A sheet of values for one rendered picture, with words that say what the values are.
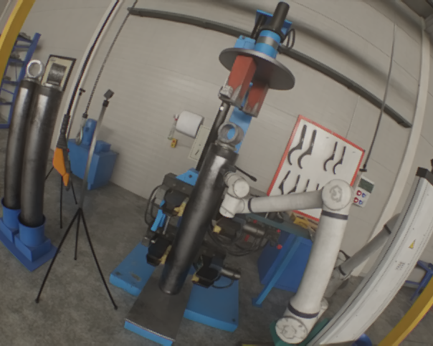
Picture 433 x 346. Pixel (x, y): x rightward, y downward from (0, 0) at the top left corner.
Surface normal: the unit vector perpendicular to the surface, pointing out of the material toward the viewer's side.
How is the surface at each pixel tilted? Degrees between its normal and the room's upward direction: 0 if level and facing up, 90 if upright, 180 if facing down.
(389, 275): 90
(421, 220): 90
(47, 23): 90
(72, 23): 90
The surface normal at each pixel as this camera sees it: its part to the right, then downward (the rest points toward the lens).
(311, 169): -0.09, 0.15
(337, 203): -0.63, -0.18
